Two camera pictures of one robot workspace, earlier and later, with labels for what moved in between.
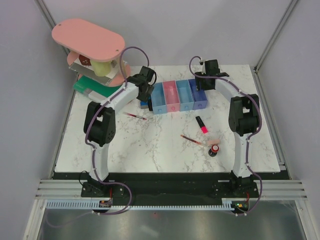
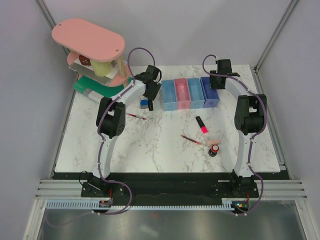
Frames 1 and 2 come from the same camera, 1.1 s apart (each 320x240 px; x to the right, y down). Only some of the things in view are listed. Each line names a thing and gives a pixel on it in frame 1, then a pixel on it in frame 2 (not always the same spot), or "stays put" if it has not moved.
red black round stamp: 213,151 stays put
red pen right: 190,139 stays put
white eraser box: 97,97 stays put
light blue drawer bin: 158,98 → 169,95
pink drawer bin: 172,97 → 182,93
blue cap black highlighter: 150,105 stays put
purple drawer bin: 199,97 → 211,96
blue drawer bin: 186,102 → 196,95
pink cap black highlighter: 201,125 stays put
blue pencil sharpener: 144,104 stays put
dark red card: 84,60 stays put
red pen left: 134,115 stays put
